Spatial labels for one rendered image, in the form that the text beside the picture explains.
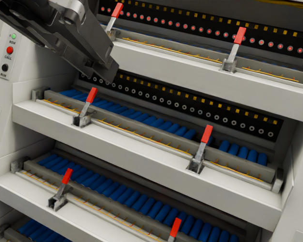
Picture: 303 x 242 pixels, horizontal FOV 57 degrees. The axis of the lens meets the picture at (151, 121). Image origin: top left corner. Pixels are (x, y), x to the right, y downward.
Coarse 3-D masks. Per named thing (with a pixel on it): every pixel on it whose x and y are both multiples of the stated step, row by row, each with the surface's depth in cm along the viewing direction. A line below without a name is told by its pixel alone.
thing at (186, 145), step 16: (48, 96) 70; (64, 96) 70; (80, 112) 68; (112, 112) 65; (128, 128) 63; (144, 128) 61; (176, 144) 59; (192, 144) 57; (224, 160) 55; (240, 160) 54; (256, 176) 54; (272, 176) 52
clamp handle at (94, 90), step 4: (92, 88) 62; (96, 88) 62; (92, 92) 62; (96, 92) 62; (88, 96) 62; (92, 96) 62; (88, 100) 61; (92, 100) 62; (88, 104) 61; (84, 108) 61; (84, 112) 61; (84, 116) 62
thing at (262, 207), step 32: (32, 96) 69; (128, 96) 74; (32, 128) 65; (64, 128) 61; (96, 128) 62; (224, 128) 66; (128, 160) 56; (160, 160) 54; (288, 160) 56; (192, 192) 52; (224, 192) 49; (256, 192) 49; (288, 192) 45; (256, 224) 48
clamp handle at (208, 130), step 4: (208, 128) 53; (212, 128) 53; (204, 132) 53; (208, 132) 53; (204, 136) 53; (208, 136) 53; (204, 140) 53; (200, 144) 53; (204, 144) 53; (200, 148) 53; (200, 152) 52; (196, 156) 52; (200, 156) 52
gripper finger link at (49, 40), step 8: (0, 8) 24; (8, 8) 25; (8, 16) 26; (16, 16) 26; (16, 24) 27; (24, 24) 27; (32, 32) 30; (40, 32) 30; (40, 40) 32; (48, 40) 32; (56, 48) 33
